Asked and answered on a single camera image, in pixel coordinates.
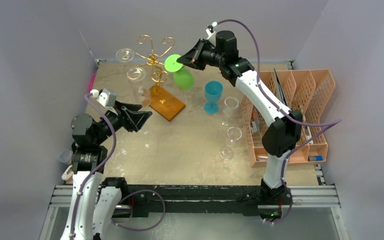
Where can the pink white small device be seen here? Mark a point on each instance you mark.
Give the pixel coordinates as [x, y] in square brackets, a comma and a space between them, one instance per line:
[67, 174]

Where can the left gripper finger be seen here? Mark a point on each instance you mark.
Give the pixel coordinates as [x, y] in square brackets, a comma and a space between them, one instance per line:
[121, 106]
[135, 120]

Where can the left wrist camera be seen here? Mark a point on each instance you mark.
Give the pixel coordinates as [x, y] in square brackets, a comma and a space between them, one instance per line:
[106, 98]

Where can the clear wine glass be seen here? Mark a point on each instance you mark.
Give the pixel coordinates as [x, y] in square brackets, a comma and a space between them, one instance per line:
[125, 55]
[141, 94]
[229, 110]
[233, 136]

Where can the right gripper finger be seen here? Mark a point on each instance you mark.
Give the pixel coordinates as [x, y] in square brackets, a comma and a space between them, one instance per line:
[195, 64]
[193, 53]

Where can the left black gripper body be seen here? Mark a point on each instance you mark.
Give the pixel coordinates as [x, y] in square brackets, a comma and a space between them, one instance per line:
[118, 118]

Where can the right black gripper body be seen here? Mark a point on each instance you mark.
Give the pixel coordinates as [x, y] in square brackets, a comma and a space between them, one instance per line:
[201, 52]

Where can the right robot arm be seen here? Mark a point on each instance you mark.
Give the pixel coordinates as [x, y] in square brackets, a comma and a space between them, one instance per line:
[220, 50]

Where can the small clear jar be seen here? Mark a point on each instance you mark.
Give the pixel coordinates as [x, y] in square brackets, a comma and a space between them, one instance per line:
[65, 157]

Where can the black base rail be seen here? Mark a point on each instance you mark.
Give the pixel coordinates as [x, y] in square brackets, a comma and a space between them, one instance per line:
[223, 199]

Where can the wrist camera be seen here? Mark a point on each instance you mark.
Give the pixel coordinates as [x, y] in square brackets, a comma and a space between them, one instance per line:
[106, 98]
[211, 31]

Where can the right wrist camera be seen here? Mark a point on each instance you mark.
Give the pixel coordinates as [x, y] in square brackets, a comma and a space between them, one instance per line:
[211, 31]

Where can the gold wire wine glass rack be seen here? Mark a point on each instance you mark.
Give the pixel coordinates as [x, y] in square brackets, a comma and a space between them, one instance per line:
[161, 101]

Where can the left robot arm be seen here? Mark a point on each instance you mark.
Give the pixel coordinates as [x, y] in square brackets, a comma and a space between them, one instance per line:
[94, 199]

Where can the green plastic goblet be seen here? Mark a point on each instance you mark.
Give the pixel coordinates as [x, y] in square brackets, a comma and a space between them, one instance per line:
[181, 76]

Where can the blue plastic goblet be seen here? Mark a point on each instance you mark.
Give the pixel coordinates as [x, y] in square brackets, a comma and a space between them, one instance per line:
[213, 93]

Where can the orange plastic file organizer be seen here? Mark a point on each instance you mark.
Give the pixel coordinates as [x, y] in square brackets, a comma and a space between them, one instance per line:
[306, 90]

